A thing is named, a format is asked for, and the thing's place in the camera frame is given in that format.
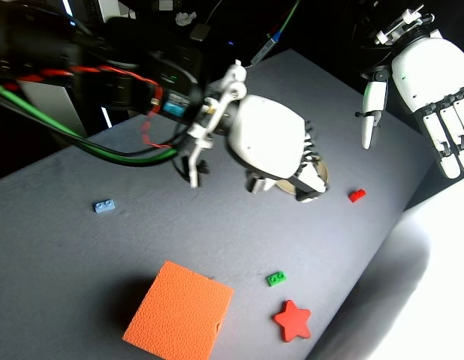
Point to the beige round plate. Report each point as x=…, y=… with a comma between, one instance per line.
x=284, y=185

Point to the red star block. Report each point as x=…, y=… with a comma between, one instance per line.
x=292, y=320

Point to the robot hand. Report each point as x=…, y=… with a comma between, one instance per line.
x=266, y=135
x=423, y=75

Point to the grey table cloth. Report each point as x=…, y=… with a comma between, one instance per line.
x=311, y=243

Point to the grey stand column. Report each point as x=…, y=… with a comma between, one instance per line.
x=55, y=108

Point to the orange textured box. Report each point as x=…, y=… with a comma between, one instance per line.
x=179, y=311

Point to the light blue toy brick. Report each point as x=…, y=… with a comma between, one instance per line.
x=104, y=207

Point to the green toy brick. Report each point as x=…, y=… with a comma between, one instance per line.
x=276, y=279

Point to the white cabinet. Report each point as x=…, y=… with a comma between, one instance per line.
x=108, y=7

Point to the grey square adaptor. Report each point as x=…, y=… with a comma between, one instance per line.
x=200, y=32

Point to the grey bar adaptor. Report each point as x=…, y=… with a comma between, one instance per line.
x=265, y=48

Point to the red toy brick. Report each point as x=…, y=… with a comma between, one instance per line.
x=356, y=195

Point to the crumpled white tissue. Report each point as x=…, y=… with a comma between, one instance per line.
x=185, y=18

